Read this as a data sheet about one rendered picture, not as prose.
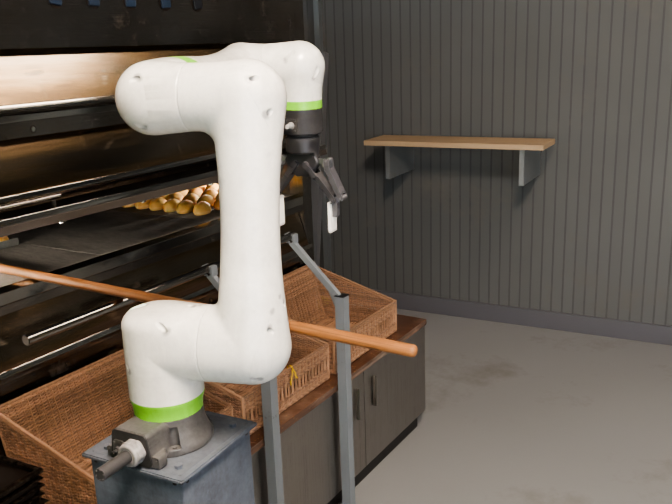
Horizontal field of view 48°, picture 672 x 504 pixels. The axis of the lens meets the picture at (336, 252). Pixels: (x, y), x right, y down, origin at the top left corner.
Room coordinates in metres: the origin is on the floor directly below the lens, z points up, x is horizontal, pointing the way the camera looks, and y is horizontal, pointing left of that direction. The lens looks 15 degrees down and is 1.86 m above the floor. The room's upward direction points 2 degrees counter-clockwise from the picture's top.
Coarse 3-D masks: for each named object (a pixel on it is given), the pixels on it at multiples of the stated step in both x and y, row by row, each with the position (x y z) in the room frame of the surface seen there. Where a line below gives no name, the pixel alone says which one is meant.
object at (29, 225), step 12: (204, 180) 2.77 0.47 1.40; (216, 180) 2.83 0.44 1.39; (156, 192) 2.56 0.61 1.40; (168, 192) 2.61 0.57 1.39; (108, 204) 2.38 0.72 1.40; (120, 204) 2.42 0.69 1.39; (48, 216) 2.19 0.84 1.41; (60, 216) 2.23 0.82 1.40; (72, 216) 2.26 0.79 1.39; (0, 228) 2.06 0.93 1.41; (12, 228) 2.09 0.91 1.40; (24, 228) 2.12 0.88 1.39
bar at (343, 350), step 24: (288, 240) 2.82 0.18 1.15; (216, 264) 2.46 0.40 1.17; (312, 264) 2.80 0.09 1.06; (168, 288) 2.26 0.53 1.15; (216, 288) 2.42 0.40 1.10; (336, 288) 2.76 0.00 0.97; (96, 312) 2.02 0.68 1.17; (336, 312) 2.73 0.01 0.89; (24, 336) 1.84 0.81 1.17; (48, 336) 1.88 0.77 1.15; (264, 384) 2.32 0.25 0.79; (264, 408) 2.32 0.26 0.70; (264, 432) 2.32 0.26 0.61
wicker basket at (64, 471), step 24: (120, 360) 2.49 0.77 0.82; (48, 384) 2.25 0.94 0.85; (72, 384) 2.32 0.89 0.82; (96, 384) 2.38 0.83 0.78; (120, 384) 2.46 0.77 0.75; (0, 408) 2.10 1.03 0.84; (48, 408) 2.22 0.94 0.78; (72, 408) 2.28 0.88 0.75; (120, 408) 2.42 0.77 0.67; (216, 408) 2.32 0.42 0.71; (0, 432) 2.07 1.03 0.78; (24, 432) 2.00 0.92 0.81; (48, 432) 2.19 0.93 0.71; (72, 432) 2.25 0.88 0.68; (96, 432) 2.31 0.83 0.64; (24, 456) 2.02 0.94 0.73; (48, 456) 1.96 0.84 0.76; (72, 456) 2.22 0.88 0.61; (48, 480) 1.97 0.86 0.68; (72, 480) 1.91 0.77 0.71
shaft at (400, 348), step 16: (0, 272) 2.41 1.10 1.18; (16, 272) 2.35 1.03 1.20; (32, 272) 2.31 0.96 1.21; (80, 288) 2.19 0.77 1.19; (96, 288) 2.15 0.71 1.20; (112, 288) 2.12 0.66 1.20; (128, 288) 2.11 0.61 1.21; (288, 320) 1.80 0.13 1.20; (320, 336) 1.73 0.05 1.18; (336, 336) 1.70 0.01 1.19; (352, 336) 1.69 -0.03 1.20; (368, 336) 1.67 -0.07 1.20; (400, 352) 1.61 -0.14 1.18; (416, 352) 1.61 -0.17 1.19
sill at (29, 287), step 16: (288, 208) 3.47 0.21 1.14; (208, 224) 3.03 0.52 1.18; (160, 240) 2.78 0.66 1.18; (176, 240) 2.83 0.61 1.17; (192, 240) 2.91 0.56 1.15; (112, 256) 2.58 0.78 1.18; (128, 256) 2.62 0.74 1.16; (144, 256) 2.69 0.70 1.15; (48, 272) 2.40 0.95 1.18; (64, 272) 2.39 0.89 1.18; (80, 272) 2.44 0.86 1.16; (96, 272) 2.50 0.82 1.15; (0, 288) 2.24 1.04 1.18; (16, 288) 2.24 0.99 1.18; (32, 288) 2.28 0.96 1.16; (48, 288) 2.33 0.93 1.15; (0, 304) 2.18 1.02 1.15
